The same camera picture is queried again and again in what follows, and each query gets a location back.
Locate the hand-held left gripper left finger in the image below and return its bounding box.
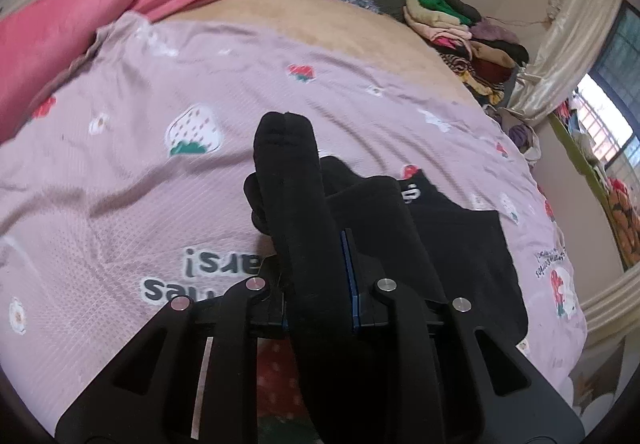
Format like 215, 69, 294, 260
55, 254, 291, 444

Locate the black garment with white print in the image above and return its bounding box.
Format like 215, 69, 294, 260
320, 155, 530, 350

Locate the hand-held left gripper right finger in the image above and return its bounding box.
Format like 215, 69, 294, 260
340, 229, 587, 444

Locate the green shelf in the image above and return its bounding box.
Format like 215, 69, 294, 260
547, 111, 640, 271

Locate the lilac printed bed sheet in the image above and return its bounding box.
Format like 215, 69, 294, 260
0, 12, 589, 438

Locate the pile of mixed clothes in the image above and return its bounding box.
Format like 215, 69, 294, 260
402, 0, 530, 108

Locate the tan bed cover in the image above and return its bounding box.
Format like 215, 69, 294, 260
165, 0, 495, 123

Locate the plastic bag with clothes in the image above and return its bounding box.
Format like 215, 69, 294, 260
502, 120, 544, 168

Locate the black sock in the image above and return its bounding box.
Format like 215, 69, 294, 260
243, 111, 362, 444

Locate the orange patterned cloth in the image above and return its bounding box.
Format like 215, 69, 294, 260
606, 178, 640, 271

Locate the pink fleece blanket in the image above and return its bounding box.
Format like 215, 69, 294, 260
0, 0, 271, 143

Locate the blue patterned cloth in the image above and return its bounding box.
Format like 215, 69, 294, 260
340, 0, 384, 15

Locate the cream curtain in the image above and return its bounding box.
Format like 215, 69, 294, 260
505, 0, 627, 127

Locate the window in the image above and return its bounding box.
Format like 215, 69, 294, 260
570, 0, 640, 169

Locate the cream striped cloth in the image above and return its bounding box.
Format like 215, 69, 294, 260
581, 269, 640, 341

